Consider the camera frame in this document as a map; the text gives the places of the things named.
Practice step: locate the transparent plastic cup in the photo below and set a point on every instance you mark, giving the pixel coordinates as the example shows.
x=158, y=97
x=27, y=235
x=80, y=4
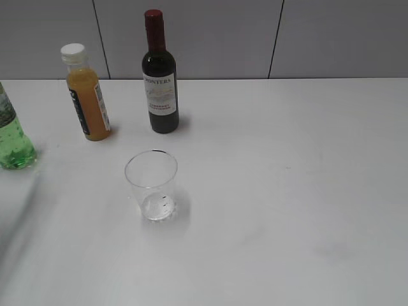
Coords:
x=151, y=175

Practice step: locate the dark red wine bottle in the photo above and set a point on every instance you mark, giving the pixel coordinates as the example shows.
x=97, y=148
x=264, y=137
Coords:
x=160, y=77

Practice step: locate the orange juice bottle white cap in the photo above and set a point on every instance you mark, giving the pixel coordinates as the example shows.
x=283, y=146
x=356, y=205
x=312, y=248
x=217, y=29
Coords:
x=85, y=91

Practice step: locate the green sprite bottle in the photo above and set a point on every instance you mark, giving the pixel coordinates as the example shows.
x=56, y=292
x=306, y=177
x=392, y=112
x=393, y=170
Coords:
x=17, y=150

